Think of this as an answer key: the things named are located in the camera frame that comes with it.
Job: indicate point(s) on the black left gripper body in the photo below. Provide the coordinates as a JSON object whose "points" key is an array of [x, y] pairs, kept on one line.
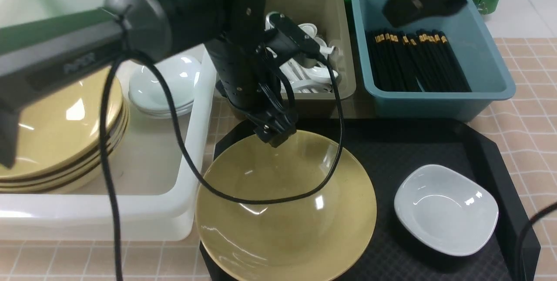
{"points": [[247, 57]]}

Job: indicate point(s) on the yellow noodle bowl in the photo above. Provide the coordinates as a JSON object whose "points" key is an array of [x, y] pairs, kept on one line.
{"points": [[313, 239]]}

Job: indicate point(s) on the white sauce dish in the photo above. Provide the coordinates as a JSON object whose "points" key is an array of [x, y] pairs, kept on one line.
{"points": [[446, 211]]}

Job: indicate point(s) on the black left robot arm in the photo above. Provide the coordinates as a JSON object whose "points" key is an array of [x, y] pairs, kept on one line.
{"points": [[40, 58]]}

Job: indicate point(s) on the pile of white spoons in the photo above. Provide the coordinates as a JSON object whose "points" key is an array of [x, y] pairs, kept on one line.
{"points": [[306, 76]]}

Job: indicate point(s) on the olive green spoon bin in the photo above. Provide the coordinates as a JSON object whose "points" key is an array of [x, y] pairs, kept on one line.
{"points": [[330, 18]]}

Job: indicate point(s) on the stack of white dishes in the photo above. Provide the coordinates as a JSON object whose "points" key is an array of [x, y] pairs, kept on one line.
{"points": [[181, 73]]}

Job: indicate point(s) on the large white plastic tub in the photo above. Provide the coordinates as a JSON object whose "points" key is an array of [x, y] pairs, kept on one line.
{"points": [[155, 186]]}

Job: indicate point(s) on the pile of black chopsticks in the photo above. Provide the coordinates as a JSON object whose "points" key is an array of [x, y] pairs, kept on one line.
{"points": [[414, 62]]}

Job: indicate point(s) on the black serving tray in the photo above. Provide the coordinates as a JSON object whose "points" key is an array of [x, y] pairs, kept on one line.
{"points": [[390, 150]]}

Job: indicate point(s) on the stack of yellow bowls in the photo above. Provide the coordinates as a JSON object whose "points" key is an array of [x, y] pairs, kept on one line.
{"points": [[58, 145]]}

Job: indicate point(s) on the blue chopstick bin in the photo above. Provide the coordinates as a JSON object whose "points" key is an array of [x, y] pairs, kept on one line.
{"points": [[475, 50]]}

